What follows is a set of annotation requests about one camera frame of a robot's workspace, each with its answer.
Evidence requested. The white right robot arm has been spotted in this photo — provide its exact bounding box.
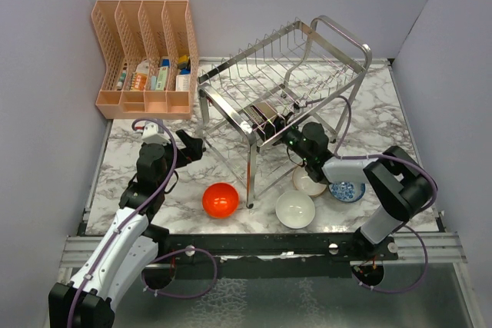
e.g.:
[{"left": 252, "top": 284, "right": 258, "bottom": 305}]
[{"left": 281, "top": 122, "right": 437, "bottom": 260}]

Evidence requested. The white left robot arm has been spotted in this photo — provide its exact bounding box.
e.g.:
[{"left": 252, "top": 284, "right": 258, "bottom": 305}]
[{"left": 48, "top": 119, "right": 204, "bottom": 327}]

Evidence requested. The beige speckled bowl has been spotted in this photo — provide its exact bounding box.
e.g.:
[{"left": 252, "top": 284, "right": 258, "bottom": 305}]
[{"left": 292, "top": 167, "right": 327, "bottom": 197}]

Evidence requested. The red bowl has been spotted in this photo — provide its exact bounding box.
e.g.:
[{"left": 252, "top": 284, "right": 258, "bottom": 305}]
[{"left": 202, "top": 182, "right": 240, "bottom": 219}]

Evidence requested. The blue and white bowl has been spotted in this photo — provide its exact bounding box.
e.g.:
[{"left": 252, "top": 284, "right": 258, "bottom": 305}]
[{"left": 328, "top": 181, "right": 366, "bottom": 203}]

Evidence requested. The cream bottle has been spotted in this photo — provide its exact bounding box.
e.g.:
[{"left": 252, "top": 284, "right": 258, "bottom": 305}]
[{"left": 175, "top": 68, "right": 191, "bottom": 91}]

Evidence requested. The white blue tube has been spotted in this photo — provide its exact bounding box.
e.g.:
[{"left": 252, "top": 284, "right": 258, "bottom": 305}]
[{"left": 155, "top": 58, "right": 172, "bottom": 91}]

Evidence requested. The orange white packet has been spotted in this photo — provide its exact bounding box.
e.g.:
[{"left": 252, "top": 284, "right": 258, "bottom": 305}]
[{"left": 130, "top": 59, "right": 150, "bottom": 91}]

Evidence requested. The small green white tube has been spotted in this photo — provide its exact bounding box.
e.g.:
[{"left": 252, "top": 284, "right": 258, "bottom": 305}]
[{"left": 115, "top": 69, "right": 127, "bottom": 91}]

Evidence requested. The peach plastic file organizer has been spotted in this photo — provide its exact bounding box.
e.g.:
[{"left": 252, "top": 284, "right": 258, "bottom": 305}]
[{"left": 91, "top": 0, "right": 199, "bottom": 120}]

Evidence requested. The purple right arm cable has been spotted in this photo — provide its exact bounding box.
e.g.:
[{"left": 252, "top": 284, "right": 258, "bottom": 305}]
[{"left": 300, "top": 94, "right": 443, "bottom": 294}]

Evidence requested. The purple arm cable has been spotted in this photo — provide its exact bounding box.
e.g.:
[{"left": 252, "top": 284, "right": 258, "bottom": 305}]
[
  {"left": 68, "top": 119, "right": 219, "bottom": 328},
  {"left": 300, "top": 94, "right": 443, "bottom": 294}
]

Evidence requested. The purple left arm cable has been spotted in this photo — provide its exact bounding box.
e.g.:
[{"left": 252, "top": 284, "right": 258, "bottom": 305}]
[{"left": 68, "top": 119, "right": 219, "bottom": 328}]

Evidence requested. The steel wire dish rack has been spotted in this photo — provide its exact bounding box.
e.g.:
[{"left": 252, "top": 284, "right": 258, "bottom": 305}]
[{"left": 198, "top": 15, "right": 372, "bottom": 208}]

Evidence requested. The black aluminium frame rail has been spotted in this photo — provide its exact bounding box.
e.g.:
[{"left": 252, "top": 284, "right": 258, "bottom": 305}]
[{"left": 61, "top": 224, "right": 466, "bottom": 281}]

